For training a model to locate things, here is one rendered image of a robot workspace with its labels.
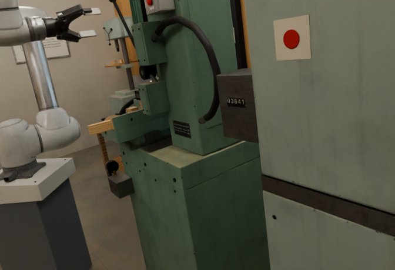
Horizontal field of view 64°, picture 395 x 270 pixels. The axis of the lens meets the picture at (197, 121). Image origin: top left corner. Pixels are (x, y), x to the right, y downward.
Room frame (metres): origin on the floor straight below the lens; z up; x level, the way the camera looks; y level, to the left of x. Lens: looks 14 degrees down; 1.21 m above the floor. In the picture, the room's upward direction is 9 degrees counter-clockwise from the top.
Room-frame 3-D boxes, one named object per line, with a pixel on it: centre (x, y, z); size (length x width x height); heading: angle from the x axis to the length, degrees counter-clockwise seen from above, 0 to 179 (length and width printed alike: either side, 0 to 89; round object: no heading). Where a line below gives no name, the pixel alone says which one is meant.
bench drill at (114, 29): (3.82, 0.72, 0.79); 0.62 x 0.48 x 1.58; 35
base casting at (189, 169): (1.37, 0.06, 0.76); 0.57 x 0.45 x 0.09; 34
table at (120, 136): (1.57, 0.18, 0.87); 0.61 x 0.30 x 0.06; 124
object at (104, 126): (1.41, 0.22, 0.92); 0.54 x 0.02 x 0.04; 124
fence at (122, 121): (1.45, 0.10, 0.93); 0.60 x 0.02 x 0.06; 124
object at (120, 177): (1.45, 0.42, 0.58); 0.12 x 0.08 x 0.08; 34
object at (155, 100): (1.23, 0.16, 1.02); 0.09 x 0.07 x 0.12; 124
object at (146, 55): (1.21, 0.14, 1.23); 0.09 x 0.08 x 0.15; 34
